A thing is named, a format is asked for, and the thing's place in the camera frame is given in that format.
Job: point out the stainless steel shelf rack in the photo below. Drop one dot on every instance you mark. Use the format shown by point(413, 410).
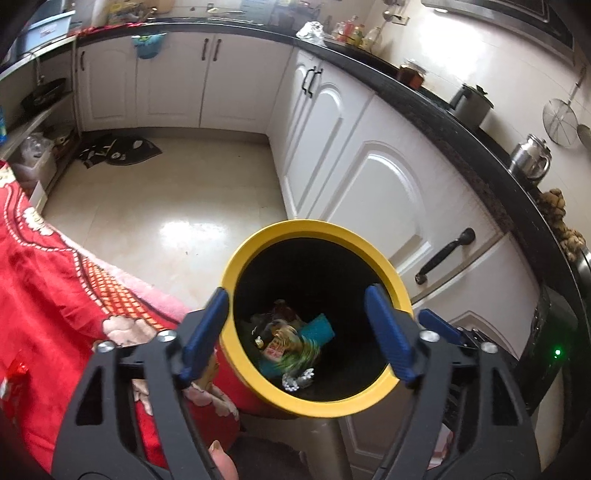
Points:
point(32, 122)

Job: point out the steel kettle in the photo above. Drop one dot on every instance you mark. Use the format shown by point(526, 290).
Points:
point(528, 159)

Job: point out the grey metal pot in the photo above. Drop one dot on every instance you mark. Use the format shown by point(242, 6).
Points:
point(471, 108)

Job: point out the red floral printed blanket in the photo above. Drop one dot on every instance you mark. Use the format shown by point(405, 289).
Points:
point(60, 286)

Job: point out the black floor mat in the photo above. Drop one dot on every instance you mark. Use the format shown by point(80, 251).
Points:
point(120, 152)

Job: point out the black built-in appliance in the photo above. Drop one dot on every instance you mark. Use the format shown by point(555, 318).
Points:
point(554, 323)

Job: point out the glass jar amber contents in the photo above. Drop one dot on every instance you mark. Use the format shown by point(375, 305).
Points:
point(412, 76)

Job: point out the black frying pan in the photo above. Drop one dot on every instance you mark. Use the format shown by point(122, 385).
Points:
point(44, 94)

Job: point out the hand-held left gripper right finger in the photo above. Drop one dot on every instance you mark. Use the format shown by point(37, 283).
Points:
point(388, 337)

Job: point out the black stone countertop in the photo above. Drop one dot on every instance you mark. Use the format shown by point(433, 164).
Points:
point(443, 115)

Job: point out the steel range hood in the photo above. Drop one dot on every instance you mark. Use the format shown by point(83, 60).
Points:
point(508, 18)

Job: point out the clear plastic container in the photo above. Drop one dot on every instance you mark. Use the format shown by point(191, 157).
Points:
point(34, 152)

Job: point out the blue-grey plastic box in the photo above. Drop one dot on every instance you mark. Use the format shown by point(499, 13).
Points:
point(46, 32)

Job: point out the yellow round waste bin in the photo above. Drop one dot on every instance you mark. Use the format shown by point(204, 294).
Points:
point(300, 227)

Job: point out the crumpled silver bag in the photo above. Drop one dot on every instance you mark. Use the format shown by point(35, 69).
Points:
point(310, 32)

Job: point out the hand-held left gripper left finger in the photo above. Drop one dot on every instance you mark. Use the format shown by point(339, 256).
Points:
point(203, 332)

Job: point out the teal packet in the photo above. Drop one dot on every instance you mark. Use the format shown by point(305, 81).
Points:
point(318, 328)

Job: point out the pile of ginger roots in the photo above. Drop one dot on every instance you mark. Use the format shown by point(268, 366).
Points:
point(554, 203)

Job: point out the dark snack packet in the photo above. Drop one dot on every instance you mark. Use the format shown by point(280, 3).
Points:
point(272, 323)

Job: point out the blue hanging bag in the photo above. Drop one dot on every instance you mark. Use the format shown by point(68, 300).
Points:
point(147, 46)

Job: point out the group of condiment bottles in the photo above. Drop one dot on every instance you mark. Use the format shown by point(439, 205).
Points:
point(355, 34)

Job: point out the red shiny wrapper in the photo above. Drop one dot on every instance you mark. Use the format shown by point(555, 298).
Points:
point(14, 376)

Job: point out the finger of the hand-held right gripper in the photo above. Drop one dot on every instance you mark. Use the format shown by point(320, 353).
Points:
point(455, 397)
point(438, 323)

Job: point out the blue can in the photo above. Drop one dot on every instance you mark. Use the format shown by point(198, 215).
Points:
point(2, 124)

